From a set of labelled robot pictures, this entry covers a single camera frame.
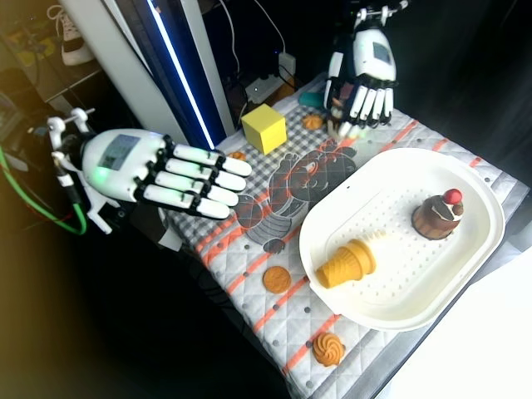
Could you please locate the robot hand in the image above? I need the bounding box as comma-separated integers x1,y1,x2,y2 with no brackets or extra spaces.
81,128,254,253
323,27,398,140

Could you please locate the chocolate cupcake with strawberry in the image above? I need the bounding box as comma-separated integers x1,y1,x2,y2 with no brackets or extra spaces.
328,81,363,140

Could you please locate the chocolate cupcake with cherry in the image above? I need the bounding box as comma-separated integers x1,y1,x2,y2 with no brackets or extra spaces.
411,188,466,241

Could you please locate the toy ice cream cone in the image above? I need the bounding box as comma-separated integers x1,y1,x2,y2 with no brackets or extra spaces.
315,228,387,288

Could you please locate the white perforated tray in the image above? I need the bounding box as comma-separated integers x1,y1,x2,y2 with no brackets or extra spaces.
298,147,506,333

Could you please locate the teal block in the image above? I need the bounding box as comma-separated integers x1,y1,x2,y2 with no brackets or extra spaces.
298,91,328,110

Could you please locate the white plug adapter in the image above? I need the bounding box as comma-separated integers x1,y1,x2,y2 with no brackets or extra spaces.
277,52,298,80

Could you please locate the white column with blue light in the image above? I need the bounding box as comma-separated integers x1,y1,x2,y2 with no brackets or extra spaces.
57,0,236,150

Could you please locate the white power strip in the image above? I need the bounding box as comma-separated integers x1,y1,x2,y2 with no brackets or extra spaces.
244,73,294,105

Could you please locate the white sneaker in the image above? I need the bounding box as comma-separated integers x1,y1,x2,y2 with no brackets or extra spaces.
46,3,95,67

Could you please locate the yellow block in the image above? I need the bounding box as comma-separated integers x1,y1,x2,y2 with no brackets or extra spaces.
240,103,288,155

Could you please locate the grey quilt with printed bear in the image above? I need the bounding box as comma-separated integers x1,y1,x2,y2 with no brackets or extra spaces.
164,73,520,399

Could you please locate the round orange biscuit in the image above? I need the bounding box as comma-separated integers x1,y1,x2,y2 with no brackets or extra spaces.
262,265,293,295

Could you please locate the green cable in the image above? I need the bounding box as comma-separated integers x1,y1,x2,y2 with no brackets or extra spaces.
0,145,89,237

